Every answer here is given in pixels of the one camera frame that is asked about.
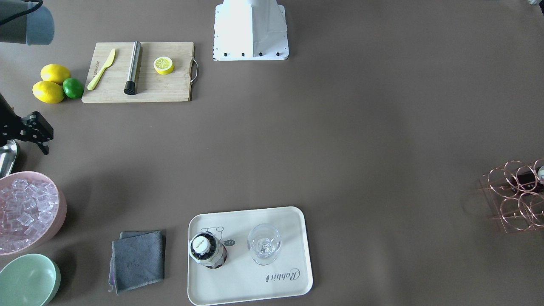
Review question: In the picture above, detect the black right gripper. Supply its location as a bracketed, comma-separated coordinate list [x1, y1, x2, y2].
[0, 95, 54, 155]

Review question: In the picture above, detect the tea bottle top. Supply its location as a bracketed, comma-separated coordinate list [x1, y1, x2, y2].
[189, 231, 228, 269]

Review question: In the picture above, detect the tea bottle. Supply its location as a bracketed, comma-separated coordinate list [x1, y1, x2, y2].
[507, 166, 544, 193]
[189, 231, 228, 269]

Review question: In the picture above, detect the copper wire bottle basket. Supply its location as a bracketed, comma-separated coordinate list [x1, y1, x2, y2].
[477, 159, 544, 234]

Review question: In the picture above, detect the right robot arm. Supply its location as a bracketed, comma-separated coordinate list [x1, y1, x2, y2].
[0, 0, 55, 155]

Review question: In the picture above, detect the tea bottle middle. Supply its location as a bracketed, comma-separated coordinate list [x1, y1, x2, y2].
[507, 166, 544, 193]

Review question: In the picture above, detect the metal ice scoop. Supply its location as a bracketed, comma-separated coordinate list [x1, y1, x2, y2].
[0, 140, 19, 178]

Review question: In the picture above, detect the pink bowl with ice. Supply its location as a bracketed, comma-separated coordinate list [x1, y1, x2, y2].
[0, 172, 67, 256]

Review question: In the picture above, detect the green lime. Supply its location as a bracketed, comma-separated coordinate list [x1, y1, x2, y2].
[62, 77, 84, 99]

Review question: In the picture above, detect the lemon near board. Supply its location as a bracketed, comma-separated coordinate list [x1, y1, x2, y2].
[40, 64, 71, 85]

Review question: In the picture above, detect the yellow plastic knife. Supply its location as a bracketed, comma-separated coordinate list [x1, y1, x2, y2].
[87, 48, 116, 91]

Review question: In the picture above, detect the steel muddler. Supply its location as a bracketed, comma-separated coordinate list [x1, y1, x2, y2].
[124, 41, 141, 95]

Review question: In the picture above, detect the green bowl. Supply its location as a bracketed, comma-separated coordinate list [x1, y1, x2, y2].
[0, 254, 61, 306]

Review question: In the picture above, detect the half lemon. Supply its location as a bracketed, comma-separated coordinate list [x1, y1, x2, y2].
[153, 56, 174, 75]

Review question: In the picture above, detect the grey folded cloth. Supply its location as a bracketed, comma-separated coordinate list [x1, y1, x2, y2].
[108, 230, 165, 295]

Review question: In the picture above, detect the wooden cutting board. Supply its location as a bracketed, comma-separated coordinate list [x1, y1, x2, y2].
[81, 41, 198, 103]

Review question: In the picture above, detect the cream rabbit tray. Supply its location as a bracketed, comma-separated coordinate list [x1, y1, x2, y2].
[187, 207, 314, 306]

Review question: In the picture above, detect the clear wine glass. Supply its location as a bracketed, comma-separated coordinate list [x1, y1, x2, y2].
[247, 223, 282, 266]

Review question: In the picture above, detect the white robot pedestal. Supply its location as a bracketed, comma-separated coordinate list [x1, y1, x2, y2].
[212, 0, 289, 61]

